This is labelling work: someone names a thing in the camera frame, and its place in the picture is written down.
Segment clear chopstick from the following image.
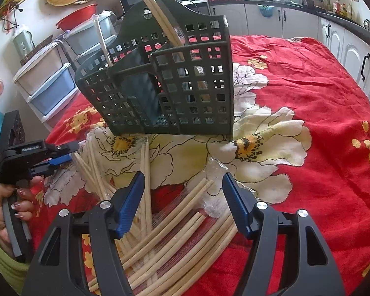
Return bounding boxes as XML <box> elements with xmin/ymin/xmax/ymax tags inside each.
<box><xmin>94</xmin><ymin>15</ymin><xmax>113</xmax><ymax>69</ymax></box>

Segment white drawer tower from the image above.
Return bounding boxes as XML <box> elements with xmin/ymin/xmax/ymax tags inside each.
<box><xmin>12</xmin><ymin>41</ymin><xmax>79</xmax><ymax>128</ymax></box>

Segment black hanging cables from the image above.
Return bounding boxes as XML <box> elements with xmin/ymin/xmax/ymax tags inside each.
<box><xmin>0</xmin><ymin>2</ymin><xmax>23</xmax><ymax>35</ymax></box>

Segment wooden chopstick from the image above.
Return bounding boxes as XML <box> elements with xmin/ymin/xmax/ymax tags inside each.
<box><xmin>138</xmin><ymin>0</ymin><xmax>182</xmax><ymax>47</ymax></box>
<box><xmin>143</xmin><ymin>0</ymin><xmax>185</xmax><ymax>48</ymax></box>

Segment person's left forearm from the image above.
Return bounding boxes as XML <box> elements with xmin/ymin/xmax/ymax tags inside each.
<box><xmin>0</xmin><ymin>222</ymin><xmax>36</xmax><ymax>288</ymax></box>

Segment clear plastic wrapper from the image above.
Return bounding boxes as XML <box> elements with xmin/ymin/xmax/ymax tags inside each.
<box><xmin>203</xmin><ymin>196</ymin><xmax>232</xmax><ymax>220</ymax></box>
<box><xmin>203</xmin><ymin>157</ymin><xmax>232</xmax><ymax>186</ymax></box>

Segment row of condiment bottles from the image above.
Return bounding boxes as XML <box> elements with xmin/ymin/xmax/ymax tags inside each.
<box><xmin>331</xmin><ymin>0</ymin><xmax>353</xmax><ymax>18</ymax></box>

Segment pile of wooden chopsticks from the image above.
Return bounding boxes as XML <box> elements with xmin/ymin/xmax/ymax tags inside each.
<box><xmin>71</xmin><ymin>139</ymin><xmax>239</xmax><ymax>296</ymax></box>

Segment black countertop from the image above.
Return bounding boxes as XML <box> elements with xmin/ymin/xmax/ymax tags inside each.
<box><xmin>210</xmin><ymin>0</ymin><xmax>370</xmax><ymax>44</ymax></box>

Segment red plastic basin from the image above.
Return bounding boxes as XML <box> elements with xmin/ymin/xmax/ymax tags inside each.
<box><xmin>55</xmin><ymin>4</ymin><xmax>98</xmax><ymax>32</ymax></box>

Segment grey-blue drawer tower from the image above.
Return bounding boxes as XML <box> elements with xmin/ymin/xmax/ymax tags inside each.
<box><xmin>61</xmin><ymin>15</ymin><xmax>118</xmax><ymax>66</ymax></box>

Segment red floral blanket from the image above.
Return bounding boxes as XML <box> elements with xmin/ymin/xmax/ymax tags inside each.
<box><xmin>28</xmin><ymin>34</ymin><xmax>370</xmax><ymax>296</ymax></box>

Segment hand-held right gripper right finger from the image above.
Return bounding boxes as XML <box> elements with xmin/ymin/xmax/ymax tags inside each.
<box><xmin>222</xmin><ymin>173</ymin><xmax>346</xmax><ymax>296</ymax></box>

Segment woven basket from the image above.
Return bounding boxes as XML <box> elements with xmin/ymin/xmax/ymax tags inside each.
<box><xmin>20</xmin><ymin>35</ymin><xmax>55</xmax><ymax>66</ymax></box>

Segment blue hanging bin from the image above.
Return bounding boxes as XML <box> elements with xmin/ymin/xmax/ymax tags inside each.
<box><xmin>259</xmin><ymin>4</ymin><xmax>276</xmax><ymax>18</ymax></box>

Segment person's left hand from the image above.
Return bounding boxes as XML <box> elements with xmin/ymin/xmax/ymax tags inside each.
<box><xmin>0</xmin><ymin>175</ymin><xmax>45</xmax><ymax>257</ymax></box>

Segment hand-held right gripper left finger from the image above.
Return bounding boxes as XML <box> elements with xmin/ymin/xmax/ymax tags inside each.
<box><xmin>22</xmin><ymin>171</ymin><xmax>146</xmax><ymax>296</ymax></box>

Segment grey-green bottle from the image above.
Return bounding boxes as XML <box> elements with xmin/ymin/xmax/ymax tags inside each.
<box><xmin>12</xmin><ymin>28</ymin><xmax>35</xmax><ymax>60</ymax></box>

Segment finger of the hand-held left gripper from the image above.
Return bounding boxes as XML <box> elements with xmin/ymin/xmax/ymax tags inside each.
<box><xmin>51</xmin><ymin>140</ymin><xmax>82</xmax><ymax>161</ymax></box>
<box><xmin>31</xmin><ymin>153</ymin><xmax>74</xmax><ymax>175</ymax></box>

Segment dark green utensil basket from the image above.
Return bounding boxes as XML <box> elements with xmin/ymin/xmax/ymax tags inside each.
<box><xmin>75</xmin><ymin>0</ymin><xmax>235</xmax><ymax>140</ymax></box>

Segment white kitchen cabinets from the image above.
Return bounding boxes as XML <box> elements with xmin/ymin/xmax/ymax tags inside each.
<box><xmin>208</xmin><ymin>0</ymin><xmax>370</xmax><ymax>100</ymax></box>

